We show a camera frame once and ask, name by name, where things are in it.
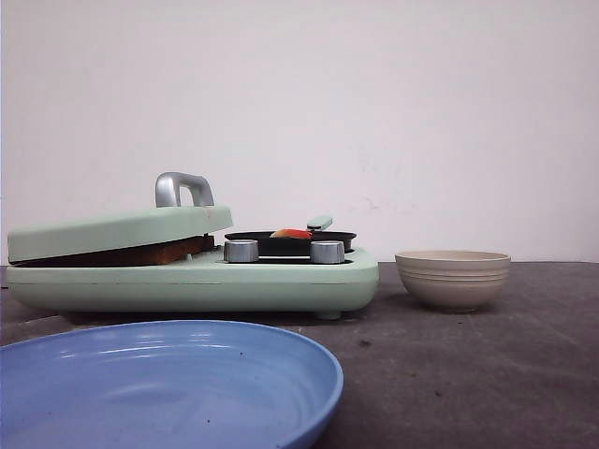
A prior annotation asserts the white bread slice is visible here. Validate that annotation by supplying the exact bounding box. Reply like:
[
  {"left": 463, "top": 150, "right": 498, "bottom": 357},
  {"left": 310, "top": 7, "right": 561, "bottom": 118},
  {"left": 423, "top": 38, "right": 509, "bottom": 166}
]
[{"left": 10, "top": 234, "right": 215, "bottom": 268}]

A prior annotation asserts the beige ribbed bowl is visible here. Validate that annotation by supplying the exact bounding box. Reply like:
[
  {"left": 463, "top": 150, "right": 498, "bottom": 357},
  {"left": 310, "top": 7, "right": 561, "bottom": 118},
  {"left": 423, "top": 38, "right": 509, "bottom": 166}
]
[{"left": 395, "top": 250, "right": 511, "bottom": 312}]

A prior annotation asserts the black frying pan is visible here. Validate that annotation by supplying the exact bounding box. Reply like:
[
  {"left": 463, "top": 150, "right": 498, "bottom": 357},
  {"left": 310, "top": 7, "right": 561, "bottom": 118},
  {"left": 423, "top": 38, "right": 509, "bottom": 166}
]
[{"left": 225, "top": 215, "right": 357, "bottom": 257}]

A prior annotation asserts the blue plate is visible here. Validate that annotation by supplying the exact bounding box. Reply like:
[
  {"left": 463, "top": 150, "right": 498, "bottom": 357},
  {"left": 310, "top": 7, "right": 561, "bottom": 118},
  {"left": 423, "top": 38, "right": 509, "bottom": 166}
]
[{"left": 1, "top": 320, "right": 343, "bottom": 448}]

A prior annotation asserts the mint green breakfast maker base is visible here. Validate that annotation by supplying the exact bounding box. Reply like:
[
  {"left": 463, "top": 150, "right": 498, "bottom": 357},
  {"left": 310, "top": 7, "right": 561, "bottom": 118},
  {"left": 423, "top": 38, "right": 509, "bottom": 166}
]
[{"left": 6, "top": 248, "right": 379, "bottom": 316}]

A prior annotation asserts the left silver control knob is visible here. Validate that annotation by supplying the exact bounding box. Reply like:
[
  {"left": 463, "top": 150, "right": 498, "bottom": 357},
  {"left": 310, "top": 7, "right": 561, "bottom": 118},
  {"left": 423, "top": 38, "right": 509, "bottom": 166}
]
[{"left": 224, "top": 239, "right": 259, "bottom": 264}]

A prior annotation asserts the silver control knob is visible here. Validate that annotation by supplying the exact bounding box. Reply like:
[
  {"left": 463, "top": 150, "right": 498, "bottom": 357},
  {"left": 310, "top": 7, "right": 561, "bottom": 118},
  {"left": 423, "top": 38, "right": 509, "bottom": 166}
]
[
  {"left": 310, "top": 240, "right": 345, "bottom": 265},
  {"left": 224, "top": 239, "right": 259, "bottom": 264}
]

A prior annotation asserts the breakfast maker hinged lid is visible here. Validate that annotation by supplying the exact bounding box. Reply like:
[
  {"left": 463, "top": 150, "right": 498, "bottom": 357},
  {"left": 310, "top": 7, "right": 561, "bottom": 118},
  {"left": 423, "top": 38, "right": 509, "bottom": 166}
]
[{"left": 7, "top": 172, "right": 233, "bottom": 265}]

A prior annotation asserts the right silver control knob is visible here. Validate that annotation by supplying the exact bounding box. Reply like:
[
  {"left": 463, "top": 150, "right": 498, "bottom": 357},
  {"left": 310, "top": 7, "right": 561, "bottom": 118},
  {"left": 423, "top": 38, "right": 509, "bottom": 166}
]
[{"left": 310, "top": 240, "right": 345, "bottom": 265}]

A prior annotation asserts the pink shrimp middle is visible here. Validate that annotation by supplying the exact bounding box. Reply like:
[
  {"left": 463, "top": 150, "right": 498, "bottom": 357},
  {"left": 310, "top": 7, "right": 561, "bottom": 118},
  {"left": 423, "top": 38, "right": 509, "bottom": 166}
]
[{"left": 270, "top": 228, "right": 313, "bottom": 239}]

